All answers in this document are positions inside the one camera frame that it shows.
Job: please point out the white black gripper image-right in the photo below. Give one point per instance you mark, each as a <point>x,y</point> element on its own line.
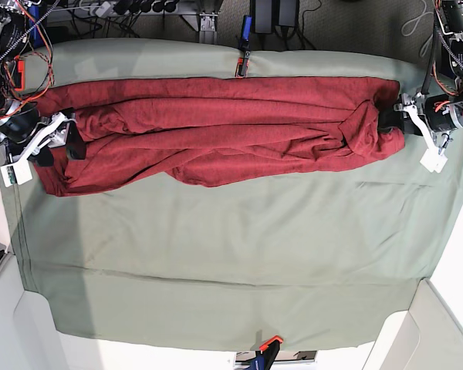
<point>416,115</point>

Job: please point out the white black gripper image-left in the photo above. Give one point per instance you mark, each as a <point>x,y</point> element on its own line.
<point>59,130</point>

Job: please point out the red long-sleeve T-shirt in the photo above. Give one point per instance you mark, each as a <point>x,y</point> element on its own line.
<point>212,132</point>

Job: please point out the orange black clamp left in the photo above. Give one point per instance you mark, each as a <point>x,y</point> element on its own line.
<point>18,75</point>

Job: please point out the orange black clamp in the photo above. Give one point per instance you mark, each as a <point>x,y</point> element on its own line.
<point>242,65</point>
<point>18,75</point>
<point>266,355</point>

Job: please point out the white power strip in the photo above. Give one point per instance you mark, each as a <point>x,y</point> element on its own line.
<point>102,10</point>

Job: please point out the green table cloth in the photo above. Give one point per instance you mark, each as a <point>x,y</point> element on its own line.
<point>321,259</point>

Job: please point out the orange black clamp top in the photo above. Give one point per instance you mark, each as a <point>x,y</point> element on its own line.
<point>242,65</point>

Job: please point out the white bin left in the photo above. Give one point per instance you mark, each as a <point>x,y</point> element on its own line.
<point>28,337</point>

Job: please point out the white bin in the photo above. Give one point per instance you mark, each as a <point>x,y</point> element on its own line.
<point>425,336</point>
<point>28,337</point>

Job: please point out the white bin right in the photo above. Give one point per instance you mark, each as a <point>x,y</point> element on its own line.
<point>425,336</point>

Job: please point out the orange black clamp bottom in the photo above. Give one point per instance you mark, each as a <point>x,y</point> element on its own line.
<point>266,355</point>

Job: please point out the white camera box image-left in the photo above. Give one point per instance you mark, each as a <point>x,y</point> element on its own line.
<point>15,173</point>

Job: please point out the white camera box image-right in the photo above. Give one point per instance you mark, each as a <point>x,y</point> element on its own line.
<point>433,161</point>

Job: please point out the blue clamp handle left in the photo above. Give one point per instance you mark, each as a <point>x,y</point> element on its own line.
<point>35,37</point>

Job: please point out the blue clamp handle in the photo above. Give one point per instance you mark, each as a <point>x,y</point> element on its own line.
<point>245,33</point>
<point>35,37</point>

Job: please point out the blue clamp handle top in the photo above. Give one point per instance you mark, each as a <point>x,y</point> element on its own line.
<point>245,33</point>

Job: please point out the metal table leg bracket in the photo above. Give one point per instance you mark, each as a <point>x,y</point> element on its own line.
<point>205,26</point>

